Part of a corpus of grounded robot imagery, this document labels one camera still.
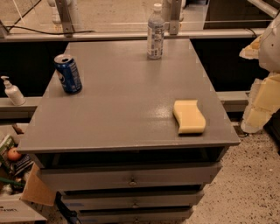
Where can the blue pepsi can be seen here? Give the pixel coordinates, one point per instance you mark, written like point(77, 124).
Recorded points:
point(68, 73)

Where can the orange fruit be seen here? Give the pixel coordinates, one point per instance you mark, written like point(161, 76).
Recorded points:
point(13, 154)

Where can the metal frame post right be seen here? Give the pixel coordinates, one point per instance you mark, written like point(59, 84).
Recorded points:
point(175, 9)

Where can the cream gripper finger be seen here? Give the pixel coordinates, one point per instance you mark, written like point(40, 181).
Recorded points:
point(263, 103)
point(250, 52)

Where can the clear plastic water bottle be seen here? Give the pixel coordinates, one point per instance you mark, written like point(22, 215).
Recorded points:
point(156, 33)

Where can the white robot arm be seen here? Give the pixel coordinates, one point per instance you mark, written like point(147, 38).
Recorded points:
point(269, 51)

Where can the metal frame post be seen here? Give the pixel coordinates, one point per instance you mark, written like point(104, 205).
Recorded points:
point(65, 17)
point(175, 9)

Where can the top drawer knob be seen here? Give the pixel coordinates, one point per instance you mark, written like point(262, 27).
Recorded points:
point(132, 183)

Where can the metal frame post left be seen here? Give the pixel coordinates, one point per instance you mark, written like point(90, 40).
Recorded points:
point(65, 17)

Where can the yellow sponge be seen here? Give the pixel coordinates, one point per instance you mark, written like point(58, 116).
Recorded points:
point(189, 118)

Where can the white pump dispenser bottle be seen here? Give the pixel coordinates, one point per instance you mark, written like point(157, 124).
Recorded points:
point(13, 92)

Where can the cardboard box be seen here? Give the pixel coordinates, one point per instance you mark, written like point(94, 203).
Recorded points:
point(36, 190)

